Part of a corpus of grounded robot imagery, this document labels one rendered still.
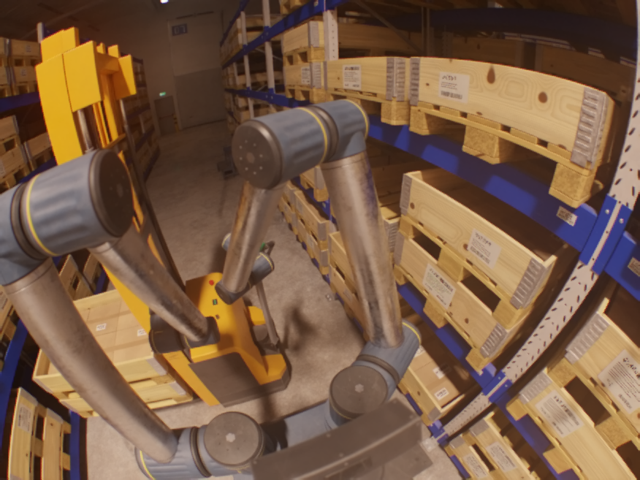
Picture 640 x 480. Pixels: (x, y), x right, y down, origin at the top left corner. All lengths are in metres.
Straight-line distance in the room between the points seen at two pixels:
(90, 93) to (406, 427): 1.24
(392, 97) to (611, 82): 1.50
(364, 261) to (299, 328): 2.18
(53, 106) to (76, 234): 0.88
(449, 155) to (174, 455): 1.51
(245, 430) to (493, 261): 1.04
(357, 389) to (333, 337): 1.93
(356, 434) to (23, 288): 0.57
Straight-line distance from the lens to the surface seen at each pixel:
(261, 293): 1.89
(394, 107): 1.37
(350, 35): 2.38
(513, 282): 1.08
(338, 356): 2.71
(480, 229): 1.10
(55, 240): 0.49
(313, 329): 2.90
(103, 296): 2.64
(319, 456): 0.21
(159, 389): 2.23
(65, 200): 0.45
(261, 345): 2.41
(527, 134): 0.93
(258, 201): 0.63
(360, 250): 0.78
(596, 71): 2.17
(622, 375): 1.06
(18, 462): 2.62
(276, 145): 0.50
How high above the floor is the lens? 2.34
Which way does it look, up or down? 35 degrees down
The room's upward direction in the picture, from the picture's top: 3 degrees counter-clockwise
